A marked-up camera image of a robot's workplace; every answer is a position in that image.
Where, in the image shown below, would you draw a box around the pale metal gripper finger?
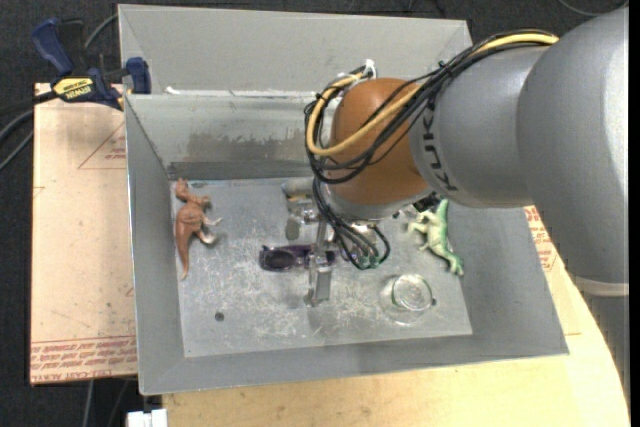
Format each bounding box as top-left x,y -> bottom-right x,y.
284,206 -> 321,242
302,255 -> 334,309

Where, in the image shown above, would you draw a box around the purple sunglasses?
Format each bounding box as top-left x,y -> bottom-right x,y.
258,243 -> 338,273

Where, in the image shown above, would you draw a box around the grey metal bin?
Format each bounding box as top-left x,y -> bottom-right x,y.
117,3 -> 570,396

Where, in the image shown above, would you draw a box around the brown toy dinosaur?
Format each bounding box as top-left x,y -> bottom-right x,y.
172,177 -> 224,281

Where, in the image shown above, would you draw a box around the green toy dinosaur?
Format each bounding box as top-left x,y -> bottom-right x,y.
405,198 -> 466,277

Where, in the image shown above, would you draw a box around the brown cardboard board red print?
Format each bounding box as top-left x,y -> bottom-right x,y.
29,82 -> 560,386

